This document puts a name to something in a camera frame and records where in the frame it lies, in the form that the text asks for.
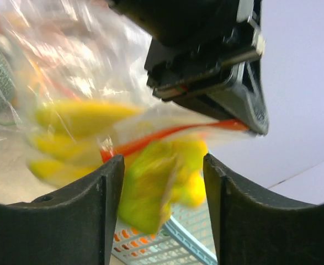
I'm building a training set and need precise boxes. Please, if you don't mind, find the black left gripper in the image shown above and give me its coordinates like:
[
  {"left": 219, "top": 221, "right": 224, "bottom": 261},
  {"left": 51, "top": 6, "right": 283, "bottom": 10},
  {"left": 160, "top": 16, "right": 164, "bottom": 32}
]
[{"left": 108, "top": 1, "right": 269, "bottom": 135}]

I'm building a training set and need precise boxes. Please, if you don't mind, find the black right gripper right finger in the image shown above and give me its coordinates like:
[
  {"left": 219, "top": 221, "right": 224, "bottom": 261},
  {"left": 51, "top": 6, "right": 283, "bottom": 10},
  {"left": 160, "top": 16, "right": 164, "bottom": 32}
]
[{"left": 203, "top": 154, "right": 324, "bottom": 265}]

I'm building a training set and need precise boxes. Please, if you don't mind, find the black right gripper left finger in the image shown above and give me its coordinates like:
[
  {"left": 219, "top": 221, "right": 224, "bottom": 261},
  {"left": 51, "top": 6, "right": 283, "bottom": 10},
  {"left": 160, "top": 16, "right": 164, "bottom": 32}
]
[{"left": 0, "top": 155, "right": 124, "bottom": 264}]

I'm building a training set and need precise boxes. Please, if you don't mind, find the yellow banana bunch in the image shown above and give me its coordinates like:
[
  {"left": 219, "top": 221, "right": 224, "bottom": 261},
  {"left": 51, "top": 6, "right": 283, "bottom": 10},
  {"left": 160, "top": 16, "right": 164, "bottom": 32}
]
[{"left": 27, "top": 100, "right": 208, "bottom": 234}]

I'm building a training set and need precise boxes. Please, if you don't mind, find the light blue plastic basket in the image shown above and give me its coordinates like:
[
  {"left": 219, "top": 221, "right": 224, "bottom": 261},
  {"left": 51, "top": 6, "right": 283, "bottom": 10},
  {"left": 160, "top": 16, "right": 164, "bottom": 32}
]
[{"left": 111, "top": 203, "right": 217, "bottom": 264}]

